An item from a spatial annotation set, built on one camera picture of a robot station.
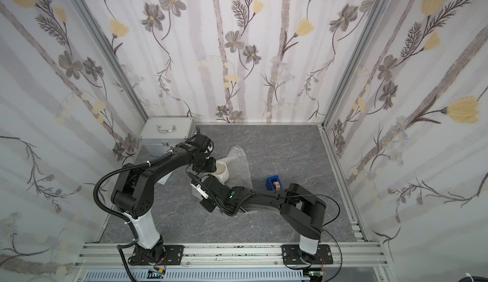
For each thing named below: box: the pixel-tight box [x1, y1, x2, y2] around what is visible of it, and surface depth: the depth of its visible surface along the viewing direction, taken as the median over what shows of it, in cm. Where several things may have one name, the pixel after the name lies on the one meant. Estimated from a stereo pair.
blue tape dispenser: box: [265, 175, 283, 192], surface depth 90 cm
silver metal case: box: [139, 116, 197, 157], surface depth 100 cm
